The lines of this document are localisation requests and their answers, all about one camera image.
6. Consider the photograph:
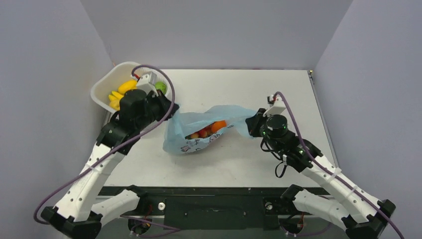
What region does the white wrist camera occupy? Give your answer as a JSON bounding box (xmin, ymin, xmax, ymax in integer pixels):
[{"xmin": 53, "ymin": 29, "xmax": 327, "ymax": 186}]
[
  {"xmin": 136, "ymin": 71, "xmax": 158, "ymax": 94},
  {"xmin": 263, "ymin": 95, "xmax": 286, "ymax": 117}
]

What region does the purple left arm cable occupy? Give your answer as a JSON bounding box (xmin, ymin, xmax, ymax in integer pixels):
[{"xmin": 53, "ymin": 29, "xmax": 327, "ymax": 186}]
[{"xmin": 33, "ymin": 64, "xmax": 180, "ymax": 238}]

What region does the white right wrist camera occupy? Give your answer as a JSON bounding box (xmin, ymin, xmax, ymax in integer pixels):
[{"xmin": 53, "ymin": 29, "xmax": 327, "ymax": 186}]
[{"xmin": 263, "ymin": 95, "xmax": 286, "ymax": 117}]

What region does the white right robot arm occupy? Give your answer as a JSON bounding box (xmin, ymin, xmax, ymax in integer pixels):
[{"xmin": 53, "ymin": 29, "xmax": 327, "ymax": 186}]
[{"xmin": 245, "ymin": 109, "xmax": 396, "ymax": 239}]

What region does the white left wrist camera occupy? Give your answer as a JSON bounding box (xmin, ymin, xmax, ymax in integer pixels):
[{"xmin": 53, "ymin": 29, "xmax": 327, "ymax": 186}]
[{"xmin": 136, "ymin": 71, "xmax": 158, "ymax": 94}]

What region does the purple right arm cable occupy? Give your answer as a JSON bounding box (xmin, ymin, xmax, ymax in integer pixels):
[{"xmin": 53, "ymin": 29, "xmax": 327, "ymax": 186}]
[{"xmin": 273, "ymin": 92, "xmax": 405, "ymax": 239}]

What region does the light blue plastic bag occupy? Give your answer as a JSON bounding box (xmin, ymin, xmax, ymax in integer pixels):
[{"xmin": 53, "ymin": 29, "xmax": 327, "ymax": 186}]
[{"xmin": 163, "ymin": 105, "xmax": 256, "ymax": 155}]

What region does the yellow fake mango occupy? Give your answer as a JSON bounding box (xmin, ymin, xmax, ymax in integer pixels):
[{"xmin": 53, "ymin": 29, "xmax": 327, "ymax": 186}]
[{"xmin": 117, "ymin": 80, "xmax": 137, "ymax": 95}]

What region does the yellow fake banana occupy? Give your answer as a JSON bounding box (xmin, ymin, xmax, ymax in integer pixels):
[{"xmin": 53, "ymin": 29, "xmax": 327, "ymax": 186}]
[{"xmin": 108, "ymin": 91, "xmax": 124, "ymax": 102}]

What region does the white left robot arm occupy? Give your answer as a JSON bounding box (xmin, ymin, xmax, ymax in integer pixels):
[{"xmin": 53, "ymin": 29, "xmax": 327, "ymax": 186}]
[{"xmin": 34, "ymin": 89, "xmax": 178, "ymax": 239}]

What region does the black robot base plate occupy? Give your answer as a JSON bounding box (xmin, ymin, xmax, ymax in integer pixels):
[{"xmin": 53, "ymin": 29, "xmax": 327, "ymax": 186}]
[{"xmin": 99, "ymin": 186, "xmax": 330, "ymax": 231}]

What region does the white plastic basket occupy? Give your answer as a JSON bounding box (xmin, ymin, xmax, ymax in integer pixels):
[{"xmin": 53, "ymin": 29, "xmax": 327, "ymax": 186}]
[{"xmin": 91, "ymin": 61, "xmax": 172, "ymax": 114}]

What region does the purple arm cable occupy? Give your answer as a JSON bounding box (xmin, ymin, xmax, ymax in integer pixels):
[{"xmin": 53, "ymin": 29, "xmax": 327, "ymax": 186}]
[
  {"xmin": 273, "ymin": 92, "xmax": 405, "ymax": 239},
  {"xmin": 33, "ymin": 64, "xmax": 180, "ymax": 238}
]

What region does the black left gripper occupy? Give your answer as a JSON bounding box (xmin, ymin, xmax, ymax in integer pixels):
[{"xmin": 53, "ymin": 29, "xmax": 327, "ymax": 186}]
[{"xmin": 137, "ymin": 89, "xmax": 180, "ymax": 131}]

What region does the yellow fake pear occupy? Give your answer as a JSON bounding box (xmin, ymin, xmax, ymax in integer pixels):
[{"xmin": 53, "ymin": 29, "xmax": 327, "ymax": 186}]
[{"xmin": 109, "ymin": 99, "xmax": 120, "ymax": 111}]

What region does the orange fake orange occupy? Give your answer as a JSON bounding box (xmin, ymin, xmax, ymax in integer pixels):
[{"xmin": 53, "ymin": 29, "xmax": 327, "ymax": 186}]
[{"xmin": 211, "ymin": 120, "xmax": 227, "ymax": 133}]

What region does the red fake fruit in bag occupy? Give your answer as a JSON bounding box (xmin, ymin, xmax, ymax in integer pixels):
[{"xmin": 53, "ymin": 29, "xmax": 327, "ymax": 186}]
[{"xmin": 187, "ymin": 127, "xmax": 212, "ymax": 139}]

